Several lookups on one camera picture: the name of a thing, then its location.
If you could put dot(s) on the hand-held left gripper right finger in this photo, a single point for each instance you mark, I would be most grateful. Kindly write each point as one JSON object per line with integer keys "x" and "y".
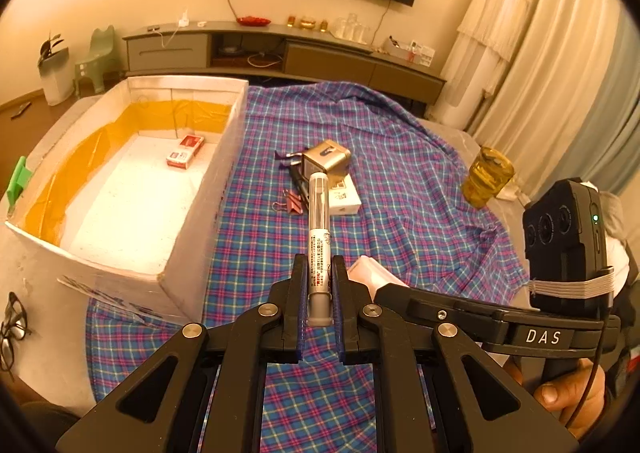
{"x": 339, "y": 333}

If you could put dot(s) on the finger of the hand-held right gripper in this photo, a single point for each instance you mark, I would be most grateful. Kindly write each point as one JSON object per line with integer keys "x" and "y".
{"x": 425, "y": 305}

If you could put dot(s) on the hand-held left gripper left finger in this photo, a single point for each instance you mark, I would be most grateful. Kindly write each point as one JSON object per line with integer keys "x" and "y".
{"x": 301, "y": 328}

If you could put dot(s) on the grey marker pen clear cap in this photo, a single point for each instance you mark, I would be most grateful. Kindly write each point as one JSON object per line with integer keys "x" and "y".
{"x": 320, "y": 243}

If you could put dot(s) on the pink binder clip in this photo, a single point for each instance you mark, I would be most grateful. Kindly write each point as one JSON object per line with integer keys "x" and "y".
{"x": 292, "y": 203}

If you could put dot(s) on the small white printed box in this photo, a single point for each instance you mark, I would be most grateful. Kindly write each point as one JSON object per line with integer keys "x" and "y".
{"x": 346, "y": 200}

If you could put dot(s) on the white foam box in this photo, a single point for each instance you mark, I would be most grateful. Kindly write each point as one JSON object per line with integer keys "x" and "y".
{"x": 125, "y": 213}

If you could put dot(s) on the person's right hand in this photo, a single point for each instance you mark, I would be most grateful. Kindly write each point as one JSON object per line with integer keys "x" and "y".
{"x": 555, "y": 395}

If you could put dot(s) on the yellow glass jar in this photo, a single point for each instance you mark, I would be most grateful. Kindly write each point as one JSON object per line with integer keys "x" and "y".
{"x": 487, "y": 178}

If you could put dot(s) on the blue pink plaid cloth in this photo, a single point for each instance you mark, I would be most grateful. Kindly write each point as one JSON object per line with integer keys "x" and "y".
{"x": 400, "y": 183}

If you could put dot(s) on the beige curtain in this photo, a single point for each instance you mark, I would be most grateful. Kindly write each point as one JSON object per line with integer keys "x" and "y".
{"x": 575, "y": 58}

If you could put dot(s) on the small red white box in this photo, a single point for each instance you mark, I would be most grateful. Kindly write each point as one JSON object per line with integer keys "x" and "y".
{"x": 186, "y": 150}

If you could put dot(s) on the lace covered air conditioner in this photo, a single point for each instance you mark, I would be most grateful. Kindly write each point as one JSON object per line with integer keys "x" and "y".
{"x": 492, "y": 23}

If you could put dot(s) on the white organiser box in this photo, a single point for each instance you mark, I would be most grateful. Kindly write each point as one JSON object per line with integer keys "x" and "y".
{"x": 410, "y": 52}

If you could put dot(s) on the grey tv cabinet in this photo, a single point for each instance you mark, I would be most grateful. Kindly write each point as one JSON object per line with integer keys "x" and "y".
{"x": 325, "y": 58}

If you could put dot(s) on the group of clear glass cups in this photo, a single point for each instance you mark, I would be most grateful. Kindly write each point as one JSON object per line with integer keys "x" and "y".
{"x": 350, "y": 28}

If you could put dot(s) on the black eyeglasses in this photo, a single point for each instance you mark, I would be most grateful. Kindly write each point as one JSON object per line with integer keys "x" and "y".
{"x": 11, "y": 328}

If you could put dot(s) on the gold ornament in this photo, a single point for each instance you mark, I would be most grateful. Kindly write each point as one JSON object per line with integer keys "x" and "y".
{"x": 307, "y": 24}

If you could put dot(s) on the red dish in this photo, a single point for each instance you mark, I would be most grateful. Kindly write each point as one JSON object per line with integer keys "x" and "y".
{"x": 253, "y": 21}

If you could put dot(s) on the green plastic clip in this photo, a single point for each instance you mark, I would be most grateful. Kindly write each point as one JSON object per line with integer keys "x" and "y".
{"x": 19, "y": 180}

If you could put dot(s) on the green plastic child chair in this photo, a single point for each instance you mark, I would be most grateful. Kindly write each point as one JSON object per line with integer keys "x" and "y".
{"x": 95, "y": 63}

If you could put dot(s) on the white bin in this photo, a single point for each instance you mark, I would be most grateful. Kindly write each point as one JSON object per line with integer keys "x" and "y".
{"x": 55, "y": 83}

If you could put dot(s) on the dark object on floor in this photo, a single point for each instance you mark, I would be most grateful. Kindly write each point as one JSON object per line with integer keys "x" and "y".
{"x": 21, "y": 110}

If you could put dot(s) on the dark leafy plant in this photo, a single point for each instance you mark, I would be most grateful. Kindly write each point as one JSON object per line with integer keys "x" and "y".
{"x": 49, "y": 45}

